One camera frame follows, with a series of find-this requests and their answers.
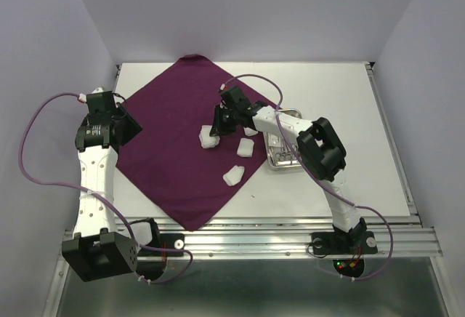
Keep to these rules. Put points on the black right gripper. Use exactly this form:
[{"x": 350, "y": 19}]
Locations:
[{"x": 217, "y": 127}]

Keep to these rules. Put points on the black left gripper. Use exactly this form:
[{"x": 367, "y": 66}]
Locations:
[{"x": 134, "y": 127}]

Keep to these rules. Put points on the gauze pad large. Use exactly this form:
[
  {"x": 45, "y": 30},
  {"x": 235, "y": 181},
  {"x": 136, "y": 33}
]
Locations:
[{"x": 208, "y": 141}]

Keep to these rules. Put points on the hemostat forceps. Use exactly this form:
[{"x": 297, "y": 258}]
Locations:
[{"x": 282, "y": 155}]

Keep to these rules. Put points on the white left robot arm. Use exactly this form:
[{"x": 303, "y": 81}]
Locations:
[{"x": 98, "y": 249}]

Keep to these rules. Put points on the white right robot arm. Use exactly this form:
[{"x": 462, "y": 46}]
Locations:
[{"x": 316, "y": 143}]

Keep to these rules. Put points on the purple cloth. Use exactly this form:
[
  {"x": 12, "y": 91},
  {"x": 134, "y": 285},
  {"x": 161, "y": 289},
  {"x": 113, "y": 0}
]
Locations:
[{"x": 165, "y": 161}]

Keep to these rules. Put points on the steel tray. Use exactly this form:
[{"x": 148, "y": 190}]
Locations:
[{"x": 273, "y": 140}]

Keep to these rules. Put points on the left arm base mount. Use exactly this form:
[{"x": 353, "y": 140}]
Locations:
[{"x": 154, "y": 264}]

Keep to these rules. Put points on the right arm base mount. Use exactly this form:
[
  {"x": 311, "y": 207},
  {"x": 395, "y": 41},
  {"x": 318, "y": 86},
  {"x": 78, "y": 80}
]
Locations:
[{"x": 348, "y": 247}]

